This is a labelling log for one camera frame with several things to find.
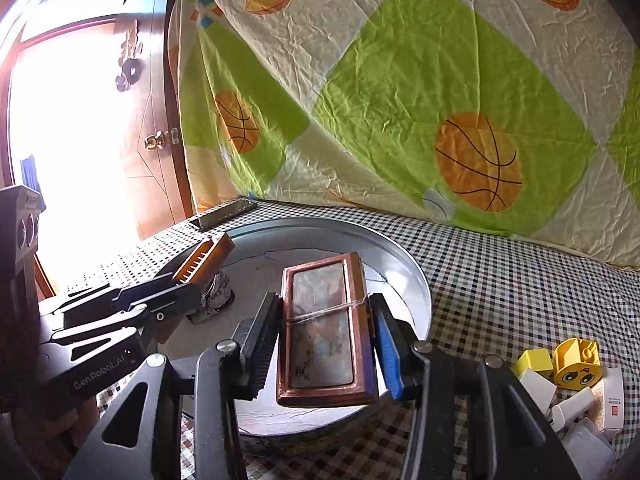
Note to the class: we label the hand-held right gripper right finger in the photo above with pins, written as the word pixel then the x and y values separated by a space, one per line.
pixel 387 355

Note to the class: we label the hanging door ornament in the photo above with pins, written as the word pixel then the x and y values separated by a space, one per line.
pixel 129 65

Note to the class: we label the wooden door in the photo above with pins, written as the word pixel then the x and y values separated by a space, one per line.
pixel 155 85

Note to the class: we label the brass door knob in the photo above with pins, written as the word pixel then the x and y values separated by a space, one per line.
pixel 152 141

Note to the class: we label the yellow wooden cube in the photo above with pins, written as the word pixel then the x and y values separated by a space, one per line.
pixel 532 362

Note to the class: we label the pink framed box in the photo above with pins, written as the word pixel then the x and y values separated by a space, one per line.
pixel 320 330

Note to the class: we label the basketball print green sheet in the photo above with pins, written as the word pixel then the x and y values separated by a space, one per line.
pixel 400 60

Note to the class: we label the translucent plastic box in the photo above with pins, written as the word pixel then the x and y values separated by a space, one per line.
pixel 585 447

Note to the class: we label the round metal tin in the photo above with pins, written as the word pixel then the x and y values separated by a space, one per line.
pixel 390 270

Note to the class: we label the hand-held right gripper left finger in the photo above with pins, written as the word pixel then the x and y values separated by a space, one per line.
pixel 262 345

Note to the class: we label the white charger box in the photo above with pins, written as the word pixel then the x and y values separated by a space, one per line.
pixel 570 407

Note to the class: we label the checkered bed sheet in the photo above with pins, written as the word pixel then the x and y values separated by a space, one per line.
pixel 500 280

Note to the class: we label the black smartphone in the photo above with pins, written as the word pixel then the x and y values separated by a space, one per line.
pixel 225 212

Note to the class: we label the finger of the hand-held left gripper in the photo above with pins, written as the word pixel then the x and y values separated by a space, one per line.
pixel 150 320
pixel 125 296

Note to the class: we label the blue cloth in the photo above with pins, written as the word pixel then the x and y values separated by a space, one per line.
pixel 30 172

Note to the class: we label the yellow face toy block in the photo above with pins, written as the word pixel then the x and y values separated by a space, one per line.
pixel 575 365

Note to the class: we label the white box red label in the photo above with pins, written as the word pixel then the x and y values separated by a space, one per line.
pixel 612 400

